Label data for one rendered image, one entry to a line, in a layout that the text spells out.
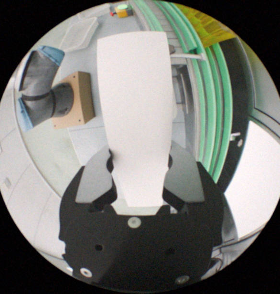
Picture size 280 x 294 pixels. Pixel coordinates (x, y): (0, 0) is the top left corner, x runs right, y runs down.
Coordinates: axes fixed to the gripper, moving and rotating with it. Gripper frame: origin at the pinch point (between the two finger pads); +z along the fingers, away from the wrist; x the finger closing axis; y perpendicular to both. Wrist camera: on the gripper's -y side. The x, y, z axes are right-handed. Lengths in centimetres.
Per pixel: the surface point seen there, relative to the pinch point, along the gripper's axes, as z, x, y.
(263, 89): 2.9, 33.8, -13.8
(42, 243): -120, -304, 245
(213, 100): 12.7, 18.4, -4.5
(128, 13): 31, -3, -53
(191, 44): 13.8, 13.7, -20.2
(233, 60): 18.3, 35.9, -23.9
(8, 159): 21, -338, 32
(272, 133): -1.7, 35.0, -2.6
